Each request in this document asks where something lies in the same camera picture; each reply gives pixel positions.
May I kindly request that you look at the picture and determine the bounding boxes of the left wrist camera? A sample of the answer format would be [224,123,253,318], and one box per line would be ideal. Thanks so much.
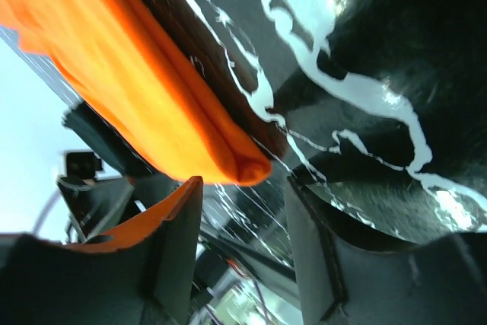
[65,151,103,180]

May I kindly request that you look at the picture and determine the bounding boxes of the orange t-shirt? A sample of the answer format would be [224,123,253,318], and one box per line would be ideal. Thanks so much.
[1,0,272,186]

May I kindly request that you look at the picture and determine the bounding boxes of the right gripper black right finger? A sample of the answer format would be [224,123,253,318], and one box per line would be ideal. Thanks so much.
[285,179,486,324]

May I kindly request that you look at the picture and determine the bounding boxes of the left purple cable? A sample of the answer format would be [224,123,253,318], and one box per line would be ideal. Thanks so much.
[34,190,62,234]

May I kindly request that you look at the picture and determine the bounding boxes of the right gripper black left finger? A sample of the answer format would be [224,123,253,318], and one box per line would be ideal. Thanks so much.
[1,177,203,324]

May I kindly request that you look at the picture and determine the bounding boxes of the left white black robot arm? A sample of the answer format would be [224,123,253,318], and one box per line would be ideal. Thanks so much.
[57,102,180,242]

